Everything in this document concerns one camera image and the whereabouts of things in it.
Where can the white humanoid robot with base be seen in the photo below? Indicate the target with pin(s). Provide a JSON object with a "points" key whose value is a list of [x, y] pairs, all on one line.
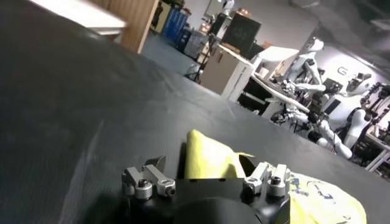
{"points": [[359, 121]]}

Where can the white standing desk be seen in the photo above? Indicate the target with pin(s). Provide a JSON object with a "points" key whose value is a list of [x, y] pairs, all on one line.
{"points": [[272, 111]]}

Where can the black panel on tripod stand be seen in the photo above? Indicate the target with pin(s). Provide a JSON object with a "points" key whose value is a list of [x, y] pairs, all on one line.
{"points": [[240, 35]]}

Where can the white rectangular table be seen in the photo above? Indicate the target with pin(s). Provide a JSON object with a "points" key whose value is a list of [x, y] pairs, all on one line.
{"points": [[85, 15]]}

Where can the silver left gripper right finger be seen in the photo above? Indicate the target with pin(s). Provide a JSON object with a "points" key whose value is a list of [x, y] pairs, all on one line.
{"points": [[262, 178]]}

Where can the blue storage boxes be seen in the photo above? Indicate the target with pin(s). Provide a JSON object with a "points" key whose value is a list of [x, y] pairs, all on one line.
{"points": [[175, 22]]}

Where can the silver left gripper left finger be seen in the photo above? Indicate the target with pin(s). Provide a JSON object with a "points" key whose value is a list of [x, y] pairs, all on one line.
{"points": [[152, 182]]}

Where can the yellow-green t-shirt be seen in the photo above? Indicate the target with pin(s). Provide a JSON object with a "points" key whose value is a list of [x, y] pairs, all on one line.
{"points": [[210, 158]]}

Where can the tall white cardboard box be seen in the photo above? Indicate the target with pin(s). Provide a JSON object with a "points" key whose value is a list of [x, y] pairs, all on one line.
{"points": [[222, 73]]}

